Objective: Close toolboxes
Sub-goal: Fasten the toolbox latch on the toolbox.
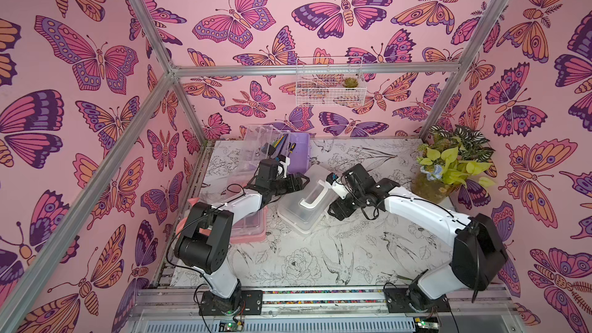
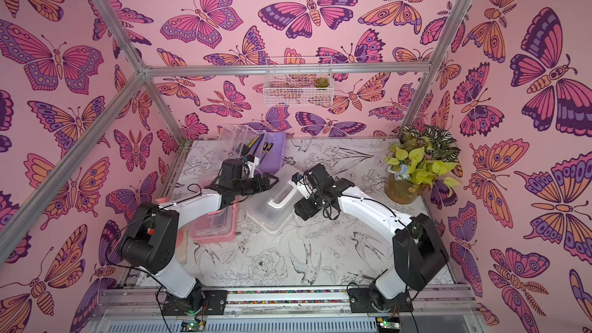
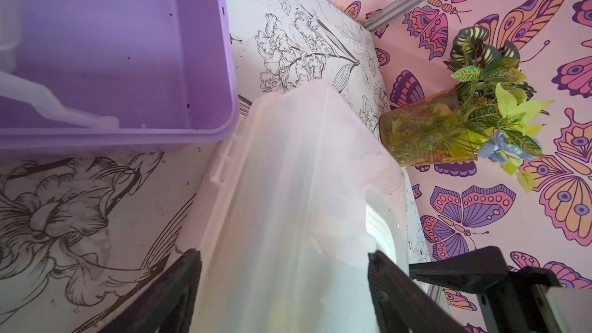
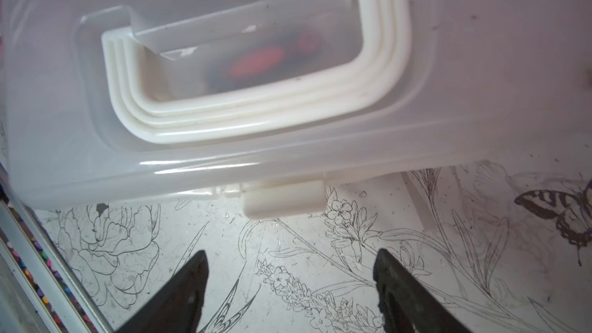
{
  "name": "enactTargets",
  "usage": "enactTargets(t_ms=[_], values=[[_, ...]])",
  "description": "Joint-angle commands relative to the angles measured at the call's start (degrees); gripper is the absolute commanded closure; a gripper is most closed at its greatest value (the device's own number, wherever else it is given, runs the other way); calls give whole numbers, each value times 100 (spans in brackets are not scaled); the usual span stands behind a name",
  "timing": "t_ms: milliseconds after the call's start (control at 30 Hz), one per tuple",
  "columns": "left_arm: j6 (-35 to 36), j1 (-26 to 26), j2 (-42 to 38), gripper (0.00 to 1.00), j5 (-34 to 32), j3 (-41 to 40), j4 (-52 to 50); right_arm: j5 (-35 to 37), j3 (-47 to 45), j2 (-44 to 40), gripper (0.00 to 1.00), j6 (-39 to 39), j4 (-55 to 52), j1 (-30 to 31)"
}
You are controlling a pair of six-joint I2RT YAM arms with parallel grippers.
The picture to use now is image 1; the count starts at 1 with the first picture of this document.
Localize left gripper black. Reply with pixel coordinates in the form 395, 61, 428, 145
269, 173, 310, 197

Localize white toolbox clear lid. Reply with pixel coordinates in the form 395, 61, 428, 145
277, 165, 338, 234

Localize pink toolbox clear lid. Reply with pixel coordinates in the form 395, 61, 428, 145
198, 176, 269, 245

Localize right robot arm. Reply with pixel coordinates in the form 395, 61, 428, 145
325, 164, 509, 312

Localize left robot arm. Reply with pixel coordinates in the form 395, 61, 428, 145
173, 158, 310, 302

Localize black tools in purple box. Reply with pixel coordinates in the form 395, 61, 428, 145
260, 134, 288, 158

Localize purple toolbox clear lid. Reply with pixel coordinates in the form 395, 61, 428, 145
237, 125, 311, 174

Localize pink watering can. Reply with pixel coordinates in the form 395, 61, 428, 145
175, 197, 202, 239

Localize potted green plant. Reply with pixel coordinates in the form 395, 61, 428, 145
411, 125, 495, 210

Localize small succulent in basket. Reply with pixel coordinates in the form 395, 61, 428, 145
342, 77, 359, 89

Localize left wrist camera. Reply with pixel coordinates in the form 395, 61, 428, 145
276, 155, 291, 178

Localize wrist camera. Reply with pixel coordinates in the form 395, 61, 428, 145
276, 155, 291, 178
325, 173, 349, 199

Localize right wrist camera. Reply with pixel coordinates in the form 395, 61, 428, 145
325, 173, 349, 199

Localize white wire basket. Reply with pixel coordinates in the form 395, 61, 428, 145
294, 57, 367, 109

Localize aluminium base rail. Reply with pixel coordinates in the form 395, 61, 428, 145
124, 285, 526, 332

